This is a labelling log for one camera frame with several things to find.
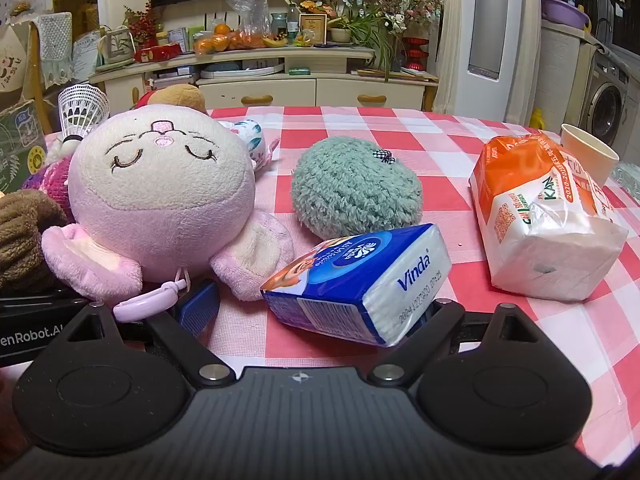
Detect clear plastic bag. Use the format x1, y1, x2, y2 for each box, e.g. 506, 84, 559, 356
231, 0, 271, 36

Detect brown fuzzy plush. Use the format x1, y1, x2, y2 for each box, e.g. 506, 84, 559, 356
0, 189, 68, 296

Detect pink plush toy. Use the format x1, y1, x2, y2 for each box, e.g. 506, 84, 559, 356
41, 104, 296, 322

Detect white standing air conditioner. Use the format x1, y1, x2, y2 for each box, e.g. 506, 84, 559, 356
440, 0, 543, 126

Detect red box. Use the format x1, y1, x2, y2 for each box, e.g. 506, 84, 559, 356
135, 44, 182, 63

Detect red candle holder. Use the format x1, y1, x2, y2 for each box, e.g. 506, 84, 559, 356
402, 36, 431, 71

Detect orange tissue pack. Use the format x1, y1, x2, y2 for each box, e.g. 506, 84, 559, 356
469, 132, 630, 302

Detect pink artificial flowers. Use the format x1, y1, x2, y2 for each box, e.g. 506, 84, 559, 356
350, 0, 445, 36

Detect beige printed tote bag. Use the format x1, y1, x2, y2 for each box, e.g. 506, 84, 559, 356
0, 22, 33, 93

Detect paper cup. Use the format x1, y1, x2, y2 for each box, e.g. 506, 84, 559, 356
559, 123, 621, 188

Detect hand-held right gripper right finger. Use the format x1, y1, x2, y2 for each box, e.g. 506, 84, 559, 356
367, 297, 546, 388

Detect purple knitted toy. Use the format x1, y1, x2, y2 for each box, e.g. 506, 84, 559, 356
22, 152, 76, 221

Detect blue tissue pack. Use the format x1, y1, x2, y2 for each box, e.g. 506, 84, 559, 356
260, 223, 452, 348

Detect wooden chair with lace cover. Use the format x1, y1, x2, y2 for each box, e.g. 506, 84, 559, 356
27, 11, 73, 136

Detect purple basin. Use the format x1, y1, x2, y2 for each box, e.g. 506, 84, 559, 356
541, 0, 590, 30

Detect printed paper document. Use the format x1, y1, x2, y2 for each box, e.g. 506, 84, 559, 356
72, 30, 103, 83

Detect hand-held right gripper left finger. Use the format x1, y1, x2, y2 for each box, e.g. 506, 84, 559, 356
60, 280, 236, 387

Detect white tray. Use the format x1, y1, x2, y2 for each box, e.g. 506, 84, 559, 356
200, 62, 283, 80

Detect wooden picture frame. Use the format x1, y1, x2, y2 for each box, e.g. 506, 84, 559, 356
299, 13, 328, 47

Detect green fluffy plush ball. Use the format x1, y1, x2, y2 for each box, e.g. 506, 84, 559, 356
291, 136, 423, 241

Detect pile of oranges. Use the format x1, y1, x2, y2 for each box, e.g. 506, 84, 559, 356
194, 22, 266, 55

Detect cardboard box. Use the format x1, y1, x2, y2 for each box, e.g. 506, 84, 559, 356
0, 100, 51, 196

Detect small white patterned plush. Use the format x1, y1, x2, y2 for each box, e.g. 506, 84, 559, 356
220, 119, 281, 171

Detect teal cloth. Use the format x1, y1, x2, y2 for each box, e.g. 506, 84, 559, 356
612, 162, 640, 198

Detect green potted plant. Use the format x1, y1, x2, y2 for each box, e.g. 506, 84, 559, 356
327, 10, 396, 81

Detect washing machine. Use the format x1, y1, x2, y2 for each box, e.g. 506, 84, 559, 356
580, 50, 631, 146

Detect red checkered tablecloth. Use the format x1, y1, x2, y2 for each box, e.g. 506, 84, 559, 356
42, 106, 640, 466

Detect cream tv cabinet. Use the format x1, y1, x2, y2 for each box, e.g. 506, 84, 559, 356
89, 45, 440, 111

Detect red berry branches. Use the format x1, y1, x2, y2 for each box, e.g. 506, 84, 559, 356
124, 0, 158, 48

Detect brown plush bear red hat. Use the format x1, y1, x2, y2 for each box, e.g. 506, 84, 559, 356
132, 83, 208, 113

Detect white shuttlecock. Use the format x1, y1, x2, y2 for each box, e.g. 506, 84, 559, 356
57, 85, 110, 143

